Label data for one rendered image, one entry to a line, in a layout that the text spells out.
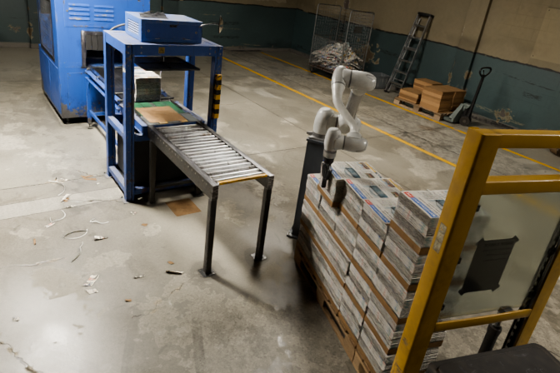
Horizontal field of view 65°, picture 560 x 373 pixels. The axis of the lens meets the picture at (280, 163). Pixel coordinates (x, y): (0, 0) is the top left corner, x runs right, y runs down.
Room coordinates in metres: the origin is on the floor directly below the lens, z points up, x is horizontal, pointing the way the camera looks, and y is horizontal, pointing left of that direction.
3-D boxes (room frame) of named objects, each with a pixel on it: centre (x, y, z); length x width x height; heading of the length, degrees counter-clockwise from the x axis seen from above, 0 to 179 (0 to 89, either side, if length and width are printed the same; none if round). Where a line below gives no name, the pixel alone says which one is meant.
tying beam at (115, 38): (4.36, 1.29, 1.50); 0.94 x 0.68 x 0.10; 128
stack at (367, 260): (2.80, -0.62, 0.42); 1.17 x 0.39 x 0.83; 21
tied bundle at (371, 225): (2.40, -0.78, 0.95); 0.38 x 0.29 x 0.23; 111
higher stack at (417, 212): (2.12, -0.89, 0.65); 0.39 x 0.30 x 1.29; 111
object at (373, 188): (2.66, -0.66, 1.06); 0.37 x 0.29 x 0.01; 110
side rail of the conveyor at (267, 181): (3.71, 0.46, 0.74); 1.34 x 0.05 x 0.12; 38
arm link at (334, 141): (2.85, -0.34, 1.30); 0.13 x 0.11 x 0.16; 88
